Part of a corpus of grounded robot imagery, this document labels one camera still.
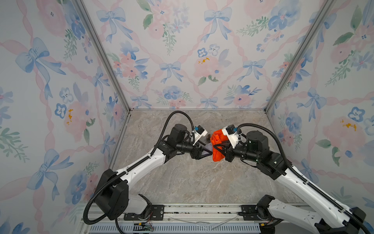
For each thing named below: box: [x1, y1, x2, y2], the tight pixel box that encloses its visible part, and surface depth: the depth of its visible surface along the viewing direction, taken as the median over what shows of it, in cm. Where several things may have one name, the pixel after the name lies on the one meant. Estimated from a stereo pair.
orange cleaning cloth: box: [210, 129, 228, 162], surface depth 66 cm
